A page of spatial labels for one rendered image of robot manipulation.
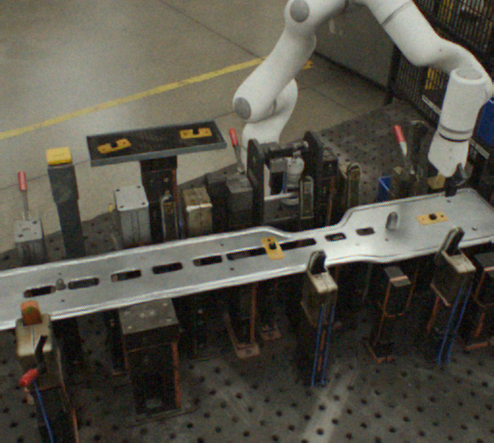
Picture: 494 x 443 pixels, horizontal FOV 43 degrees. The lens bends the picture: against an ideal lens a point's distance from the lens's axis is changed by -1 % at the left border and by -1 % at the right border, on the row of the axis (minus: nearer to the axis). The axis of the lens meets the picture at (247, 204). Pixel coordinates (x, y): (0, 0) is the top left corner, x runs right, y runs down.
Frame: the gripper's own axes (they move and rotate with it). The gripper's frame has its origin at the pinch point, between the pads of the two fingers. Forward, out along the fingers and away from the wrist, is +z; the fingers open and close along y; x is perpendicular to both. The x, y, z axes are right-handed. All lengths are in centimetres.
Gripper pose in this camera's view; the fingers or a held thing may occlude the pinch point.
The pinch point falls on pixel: (441, 182)
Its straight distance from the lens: 175.0
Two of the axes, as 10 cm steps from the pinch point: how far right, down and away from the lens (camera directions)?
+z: -0.3, 7.9, 6.1
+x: 9.6, -1.6, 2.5
